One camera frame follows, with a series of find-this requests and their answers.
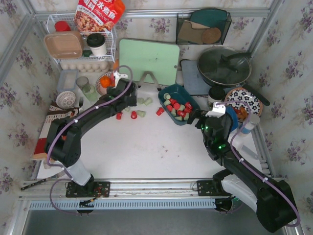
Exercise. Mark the red capsule number two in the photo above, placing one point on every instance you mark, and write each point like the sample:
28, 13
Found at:
188, 105

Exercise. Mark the fruit plate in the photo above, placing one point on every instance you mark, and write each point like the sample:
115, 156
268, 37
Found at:
100, 90

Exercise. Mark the grey induction cooker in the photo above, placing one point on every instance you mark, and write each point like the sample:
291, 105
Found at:
192, 79

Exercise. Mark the orange left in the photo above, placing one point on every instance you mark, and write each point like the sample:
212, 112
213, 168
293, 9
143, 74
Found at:
105, 81

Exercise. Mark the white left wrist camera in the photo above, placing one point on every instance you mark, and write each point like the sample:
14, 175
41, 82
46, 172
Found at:
117, 76

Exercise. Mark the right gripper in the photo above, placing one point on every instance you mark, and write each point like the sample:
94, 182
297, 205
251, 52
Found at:
198, 119

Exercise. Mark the metal cutting board stand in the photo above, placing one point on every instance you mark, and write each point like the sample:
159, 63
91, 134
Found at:
148, 77

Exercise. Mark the green cutting board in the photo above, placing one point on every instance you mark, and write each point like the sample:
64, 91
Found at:
159, 58

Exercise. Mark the grey glass cup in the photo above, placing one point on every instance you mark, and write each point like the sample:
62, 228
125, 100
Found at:
83, 84

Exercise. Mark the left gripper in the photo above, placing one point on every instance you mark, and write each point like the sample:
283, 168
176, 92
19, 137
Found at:
132, 91

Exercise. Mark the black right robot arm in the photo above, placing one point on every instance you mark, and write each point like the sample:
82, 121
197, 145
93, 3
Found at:
271, 200

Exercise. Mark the green capsule bottom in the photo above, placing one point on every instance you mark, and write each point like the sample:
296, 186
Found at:
166, 102

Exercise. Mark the green ribbed glass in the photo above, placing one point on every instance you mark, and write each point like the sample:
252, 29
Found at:
90, 92

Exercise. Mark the metal fork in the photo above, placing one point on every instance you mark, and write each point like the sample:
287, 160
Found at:
81, 102

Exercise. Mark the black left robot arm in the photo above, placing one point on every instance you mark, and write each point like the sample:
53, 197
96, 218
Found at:
63, 144

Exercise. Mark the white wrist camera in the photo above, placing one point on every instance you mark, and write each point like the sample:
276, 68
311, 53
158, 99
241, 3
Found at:
216, 110
117, 76

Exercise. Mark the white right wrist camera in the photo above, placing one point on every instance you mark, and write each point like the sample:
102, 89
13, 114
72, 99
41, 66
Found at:
216, 110

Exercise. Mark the floral patterned plate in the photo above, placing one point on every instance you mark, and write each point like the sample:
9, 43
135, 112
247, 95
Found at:
240, 99

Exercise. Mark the teal plastic storage basket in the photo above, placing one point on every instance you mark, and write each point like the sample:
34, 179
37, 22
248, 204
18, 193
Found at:
178, 93

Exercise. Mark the green capsule cluster lid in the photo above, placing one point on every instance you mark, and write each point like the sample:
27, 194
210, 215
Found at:
182, 107

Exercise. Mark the peach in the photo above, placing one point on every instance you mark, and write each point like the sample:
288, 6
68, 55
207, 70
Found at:
112, 77

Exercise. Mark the orange behind board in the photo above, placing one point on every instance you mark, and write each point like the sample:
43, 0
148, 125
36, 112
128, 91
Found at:
116, 64

